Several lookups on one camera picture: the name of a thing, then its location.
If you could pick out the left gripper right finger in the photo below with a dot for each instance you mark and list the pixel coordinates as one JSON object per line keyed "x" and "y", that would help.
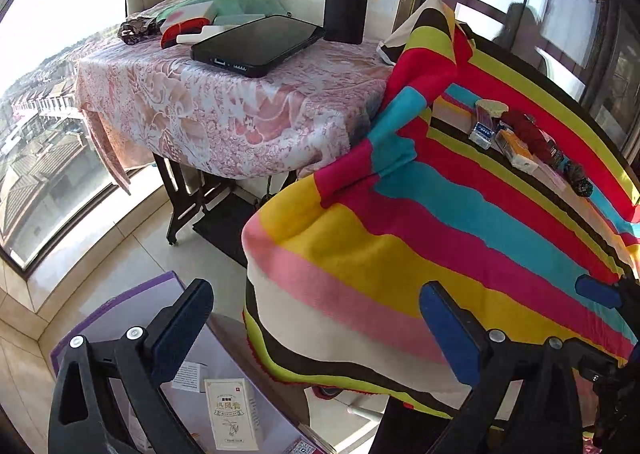
{"x": 546, "y": 417}

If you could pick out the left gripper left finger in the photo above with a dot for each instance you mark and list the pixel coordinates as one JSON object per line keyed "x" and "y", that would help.
{"x": 85, "y": 417}

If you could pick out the white box with drawing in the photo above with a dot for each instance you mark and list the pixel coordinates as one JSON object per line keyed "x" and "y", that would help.
{"x": 233, "y": 415}

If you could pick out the pink white long box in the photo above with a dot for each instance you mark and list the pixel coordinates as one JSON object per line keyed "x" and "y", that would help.
{"x": 548, "y": 177}

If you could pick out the black sequin scrunchie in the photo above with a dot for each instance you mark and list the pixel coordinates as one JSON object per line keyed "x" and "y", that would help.
{"x": 576, "y": 178}

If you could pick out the orange tissue pack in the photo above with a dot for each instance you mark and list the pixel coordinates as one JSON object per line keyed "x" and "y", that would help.
{"x": 515, "y": 151}

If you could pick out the red knitted cloth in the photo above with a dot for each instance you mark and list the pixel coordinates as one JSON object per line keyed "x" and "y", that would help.
{"x": 528, "y": 133}

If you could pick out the dark blue long box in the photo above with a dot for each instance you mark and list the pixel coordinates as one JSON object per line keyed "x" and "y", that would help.
{"x": 483, "y": 129}

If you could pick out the green round sponge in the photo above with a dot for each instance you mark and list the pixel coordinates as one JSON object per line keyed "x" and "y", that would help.
{"x": 495, "y": 109}

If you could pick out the striped colourful table cloth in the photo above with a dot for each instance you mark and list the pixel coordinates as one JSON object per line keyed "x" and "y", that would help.
{"x": 336, "y": 262}

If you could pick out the pink floral table cloth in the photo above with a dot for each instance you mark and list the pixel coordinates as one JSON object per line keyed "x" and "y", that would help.
{"x": 144, "y": 100}

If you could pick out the black tablet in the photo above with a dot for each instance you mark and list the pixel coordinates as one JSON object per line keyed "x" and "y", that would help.
{"x": 255, "y": 48}

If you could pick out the green folded cloth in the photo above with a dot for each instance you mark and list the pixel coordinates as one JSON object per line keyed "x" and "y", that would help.
{"x": 229, "y": 8}

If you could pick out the black folding table frame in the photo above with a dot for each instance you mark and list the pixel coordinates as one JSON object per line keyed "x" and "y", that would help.
{"x": 187, "y": 203}

